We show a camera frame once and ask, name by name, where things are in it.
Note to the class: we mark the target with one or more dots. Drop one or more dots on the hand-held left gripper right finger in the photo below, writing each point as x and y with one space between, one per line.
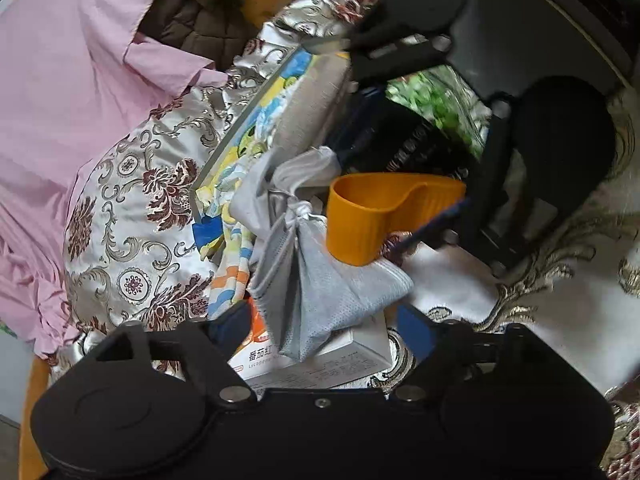
415 330

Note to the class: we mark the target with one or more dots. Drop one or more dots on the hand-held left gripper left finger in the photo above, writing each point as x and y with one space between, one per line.
232 322

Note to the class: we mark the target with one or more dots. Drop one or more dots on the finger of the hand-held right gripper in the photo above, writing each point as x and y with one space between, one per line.
390 55
492 185

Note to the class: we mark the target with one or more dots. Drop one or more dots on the navy sock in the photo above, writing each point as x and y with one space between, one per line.
357 130

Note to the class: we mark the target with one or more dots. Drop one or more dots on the grey cloth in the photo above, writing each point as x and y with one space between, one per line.
320 285

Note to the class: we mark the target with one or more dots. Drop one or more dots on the cartoon printed box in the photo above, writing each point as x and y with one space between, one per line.
250 130

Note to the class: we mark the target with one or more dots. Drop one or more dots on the green patterned bag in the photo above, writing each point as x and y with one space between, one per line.
435 100

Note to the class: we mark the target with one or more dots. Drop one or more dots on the white carton with orange label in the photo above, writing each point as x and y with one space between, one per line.
350 345

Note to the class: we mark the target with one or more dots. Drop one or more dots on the orange plastic cup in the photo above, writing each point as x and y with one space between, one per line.
360 225

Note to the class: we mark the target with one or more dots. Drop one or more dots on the floral satin bedspread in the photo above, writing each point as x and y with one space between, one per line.
140 200

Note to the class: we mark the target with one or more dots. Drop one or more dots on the brown quilted jacket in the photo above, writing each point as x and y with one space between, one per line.
200 15

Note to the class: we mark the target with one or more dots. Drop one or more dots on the orange wooden board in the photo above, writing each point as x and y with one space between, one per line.
32 410

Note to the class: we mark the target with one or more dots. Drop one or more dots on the pink cloth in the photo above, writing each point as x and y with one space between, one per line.
60 85

